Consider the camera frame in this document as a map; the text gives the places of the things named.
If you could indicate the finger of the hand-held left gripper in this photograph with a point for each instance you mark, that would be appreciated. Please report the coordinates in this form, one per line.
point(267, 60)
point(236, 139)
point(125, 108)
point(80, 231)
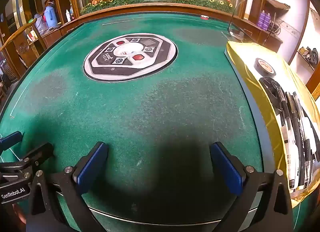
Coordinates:
point(37, 154)
point(10, 139)

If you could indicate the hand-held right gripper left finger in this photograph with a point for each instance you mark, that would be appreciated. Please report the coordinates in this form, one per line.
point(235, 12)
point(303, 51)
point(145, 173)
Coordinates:
point(91, 167)

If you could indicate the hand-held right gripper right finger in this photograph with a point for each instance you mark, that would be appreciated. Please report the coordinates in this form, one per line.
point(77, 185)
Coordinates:
point(226, 169)

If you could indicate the bundle of mixed pens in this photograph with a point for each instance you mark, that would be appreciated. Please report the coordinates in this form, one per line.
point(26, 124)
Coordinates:
point(297, 131)

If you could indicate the yellow taped foam box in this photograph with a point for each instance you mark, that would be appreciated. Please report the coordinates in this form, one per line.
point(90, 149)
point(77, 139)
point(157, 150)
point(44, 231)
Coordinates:
point(250, 54)

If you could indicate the carved wooden chair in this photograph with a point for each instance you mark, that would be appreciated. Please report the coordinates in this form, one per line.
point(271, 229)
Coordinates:
point(23, 46)

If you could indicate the round patterned game board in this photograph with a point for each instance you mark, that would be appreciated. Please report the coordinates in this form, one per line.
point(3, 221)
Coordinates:
point(100, 66)

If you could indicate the black tape roll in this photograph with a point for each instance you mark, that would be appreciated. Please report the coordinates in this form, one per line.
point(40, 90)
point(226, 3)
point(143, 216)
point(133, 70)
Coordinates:
point(258, 68)

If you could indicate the lavender thermos jug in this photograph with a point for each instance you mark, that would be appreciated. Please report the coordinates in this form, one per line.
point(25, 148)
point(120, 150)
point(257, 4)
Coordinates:
point(38, 23)

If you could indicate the blue thermos jug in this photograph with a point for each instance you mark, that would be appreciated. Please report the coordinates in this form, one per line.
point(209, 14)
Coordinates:
point(48, 18)

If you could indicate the small white bottle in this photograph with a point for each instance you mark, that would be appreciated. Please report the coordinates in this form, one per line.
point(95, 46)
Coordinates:
point(68, 16)

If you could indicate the eyeglasses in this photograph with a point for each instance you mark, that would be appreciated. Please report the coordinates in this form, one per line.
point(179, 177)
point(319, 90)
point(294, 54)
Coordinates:
point(235, 31)

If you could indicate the red white small cap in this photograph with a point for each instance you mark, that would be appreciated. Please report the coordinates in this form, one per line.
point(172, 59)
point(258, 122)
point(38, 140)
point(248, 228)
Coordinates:
point(204, 17)

